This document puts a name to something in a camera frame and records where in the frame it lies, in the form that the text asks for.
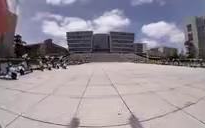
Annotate wide stone steps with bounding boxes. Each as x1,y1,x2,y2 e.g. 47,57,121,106
68,52,148,63

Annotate grey twin-block building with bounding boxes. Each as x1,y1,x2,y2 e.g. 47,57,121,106
65,30,136,54

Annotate pale stone slab plaza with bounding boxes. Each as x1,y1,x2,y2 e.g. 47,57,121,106
0,61,205,128

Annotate distant pale buildings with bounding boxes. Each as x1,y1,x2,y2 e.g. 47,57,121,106
133,42,180,58

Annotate low dark building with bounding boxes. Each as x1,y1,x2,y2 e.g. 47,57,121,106
23,38,70,58

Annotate robot's own part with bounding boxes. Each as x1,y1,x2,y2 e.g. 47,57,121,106
128,114,144,128
69,117,81,128

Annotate row of parked scooters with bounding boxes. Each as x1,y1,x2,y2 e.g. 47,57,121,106
0,49,90,81
133,56,205,69

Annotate pale multi-storey building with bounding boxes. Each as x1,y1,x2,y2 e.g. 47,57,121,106
183,13,205,61

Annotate long grey office building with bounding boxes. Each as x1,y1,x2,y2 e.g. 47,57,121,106
0,0,19,60

